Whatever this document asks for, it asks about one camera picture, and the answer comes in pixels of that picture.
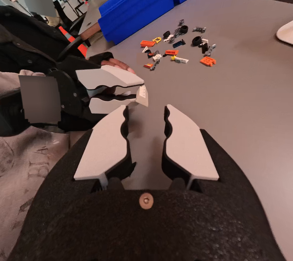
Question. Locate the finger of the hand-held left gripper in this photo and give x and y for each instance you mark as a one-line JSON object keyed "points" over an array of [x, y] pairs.
{"points": [[110, 77], [110, 104]]}

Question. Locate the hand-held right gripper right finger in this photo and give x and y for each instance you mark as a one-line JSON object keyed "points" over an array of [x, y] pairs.
{"points": [[190, 151]]}

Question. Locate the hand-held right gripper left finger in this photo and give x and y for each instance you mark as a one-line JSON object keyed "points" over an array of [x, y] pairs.
{"points": [[100, 151]]}

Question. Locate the pile of lego pieces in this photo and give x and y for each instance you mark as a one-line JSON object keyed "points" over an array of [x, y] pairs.
{"points": [[183, 48]]}

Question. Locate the orange traffic cone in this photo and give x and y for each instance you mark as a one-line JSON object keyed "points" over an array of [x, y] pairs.
{"points": [[75, 43]]}

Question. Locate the brown topped desk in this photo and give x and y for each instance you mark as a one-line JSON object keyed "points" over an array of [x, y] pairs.
{"points": [[89, 20]]}

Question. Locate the black office chair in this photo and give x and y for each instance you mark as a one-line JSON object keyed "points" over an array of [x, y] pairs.
{"points": [[32, 36]]}

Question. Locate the person's grey sweatshirt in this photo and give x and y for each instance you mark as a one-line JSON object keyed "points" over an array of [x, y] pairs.
{"points": [[27, 174]]}

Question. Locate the white book stand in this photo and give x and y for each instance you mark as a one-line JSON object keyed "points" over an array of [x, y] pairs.
{"points": [[286, 32]]}

